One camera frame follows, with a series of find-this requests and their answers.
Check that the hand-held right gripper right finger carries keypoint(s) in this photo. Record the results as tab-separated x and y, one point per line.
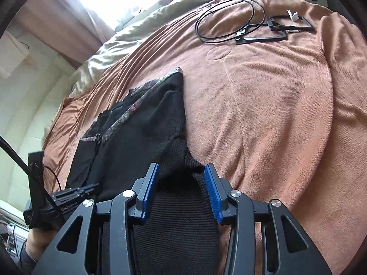
213	194

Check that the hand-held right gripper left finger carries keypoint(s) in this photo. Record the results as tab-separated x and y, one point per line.
149	194

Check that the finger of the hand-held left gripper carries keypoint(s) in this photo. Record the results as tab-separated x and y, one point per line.
74	192

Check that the black t-shirt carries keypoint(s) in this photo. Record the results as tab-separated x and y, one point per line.
137	126

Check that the person's left forearm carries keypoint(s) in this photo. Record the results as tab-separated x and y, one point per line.
37	240

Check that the cream padded headboard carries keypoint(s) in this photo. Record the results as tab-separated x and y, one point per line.
37	120

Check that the orange blanket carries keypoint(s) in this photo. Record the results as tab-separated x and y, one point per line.
272	120

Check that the beige duvet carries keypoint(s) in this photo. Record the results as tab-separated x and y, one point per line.
137	31

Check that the pink curtain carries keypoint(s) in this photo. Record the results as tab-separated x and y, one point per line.
57	14

